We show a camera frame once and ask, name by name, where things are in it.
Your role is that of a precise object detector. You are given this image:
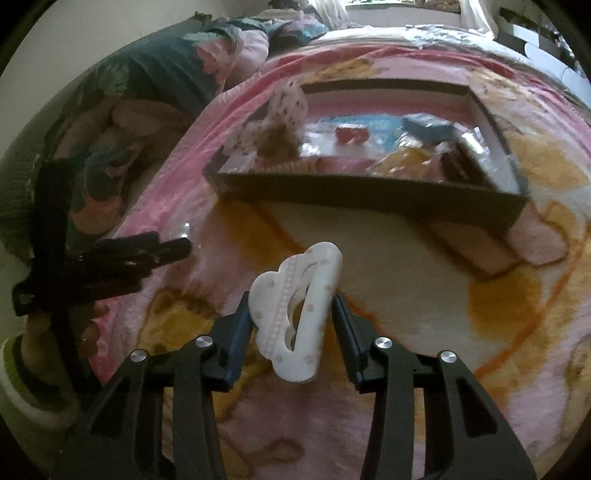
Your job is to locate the pink teddy bear blanket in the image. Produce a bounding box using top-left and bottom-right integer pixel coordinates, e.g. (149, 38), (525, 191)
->
(94, 45), (590, 475)

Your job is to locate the purple pillow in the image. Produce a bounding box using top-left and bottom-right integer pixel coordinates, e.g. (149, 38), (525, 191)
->
(266, 16), (329, 51)

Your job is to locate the blue card in tray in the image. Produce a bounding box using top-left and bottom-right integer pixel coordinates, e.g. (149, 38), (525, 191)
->
(320, 114), (404, 138)

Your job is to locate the beige floral bow hair tie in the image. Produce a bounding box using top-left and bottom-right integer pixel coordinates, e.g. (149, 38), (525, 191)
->
(222, 78), (310, 160)

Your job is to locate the brown hair clip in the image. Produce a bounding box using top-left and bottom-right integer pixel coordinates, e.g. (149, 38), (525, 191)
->
(441, 150), (482, 185)

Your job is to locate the white cloud claw clip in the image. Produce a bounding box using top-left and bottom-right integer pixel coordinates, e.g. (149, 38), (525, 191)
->
(249, 242), (342, 383)

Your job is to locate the small blue box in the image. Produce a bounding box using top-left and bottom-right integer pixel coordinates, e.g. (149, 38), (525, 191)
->
(402, 113), (457, 144)

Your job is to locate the pink shallow box tray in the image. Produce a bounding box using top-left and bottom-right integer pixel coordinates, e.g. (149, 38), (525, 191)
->
(204, 78), (528, 232)

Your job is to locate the white packet with red earrings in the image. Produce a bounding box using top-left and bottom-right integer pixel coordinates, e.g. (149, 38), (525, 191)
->
(300, 122), (385, 159)

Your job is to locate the white bed footboard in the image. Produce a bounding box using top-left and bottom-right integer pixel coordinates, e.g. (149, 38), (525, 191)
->
(497, 18), (586, 80)

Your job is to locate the left hand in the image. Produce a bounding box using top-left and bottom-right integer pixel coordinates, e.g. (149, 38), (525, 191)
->
(20, 301), (112, 407)

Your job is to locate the dark floral quilt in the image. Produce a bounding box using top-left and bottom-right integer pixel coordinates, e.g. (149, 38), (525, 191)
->
(1, 13), (270, 261)

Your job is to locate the yellow item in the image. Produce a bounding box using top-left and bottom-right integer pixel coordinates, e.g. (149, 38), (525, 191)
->
(368, 147), (447, 183)

